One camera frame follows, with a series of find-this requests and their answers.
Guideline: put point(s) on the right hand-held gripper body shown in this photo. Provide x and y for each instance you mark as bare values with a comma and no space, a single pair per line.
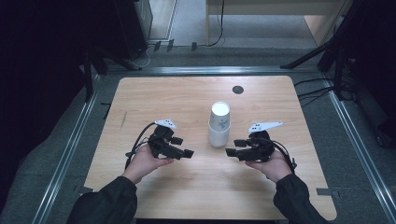
260,146

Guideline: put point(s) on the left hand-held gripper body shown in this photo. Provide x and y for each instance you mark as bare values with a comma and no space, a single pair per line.
160,140

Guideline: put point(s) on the person's right hand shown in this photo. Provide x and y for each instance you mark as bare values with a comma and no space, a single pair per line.
275,168

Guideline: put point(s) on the person's left hand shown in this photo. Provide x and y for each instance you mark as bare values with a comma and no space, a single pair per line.
143,163

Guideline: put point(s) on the dark round table grommet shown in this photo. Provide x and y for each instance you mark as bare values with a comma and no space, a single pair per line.
237,90

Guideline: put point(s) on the grey floor tape piece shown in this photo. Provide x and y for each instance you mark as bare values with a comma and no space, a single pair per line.
328,192

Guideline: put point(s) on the dark floor tape strip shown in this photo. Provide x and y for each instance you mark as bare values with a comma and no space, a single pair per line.
170,45
157,46
194,46

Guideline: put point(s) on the black metal stand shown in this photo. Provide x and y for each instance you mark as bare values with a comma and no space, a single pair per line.
88,71

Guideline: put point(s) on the black computer tower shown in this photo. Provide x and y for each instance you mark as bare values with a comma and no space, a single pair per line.
130,25

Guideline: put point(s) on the black tripod stand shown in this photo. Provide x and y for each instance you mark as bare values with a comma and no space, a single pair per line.
330,43

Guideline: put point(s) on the dark curtain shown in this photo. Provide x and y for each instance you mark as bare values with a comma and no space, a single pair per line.
37,77

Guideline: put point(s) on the light wooden desk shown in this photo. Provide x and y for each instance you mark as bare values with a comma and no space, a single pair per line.
267,7

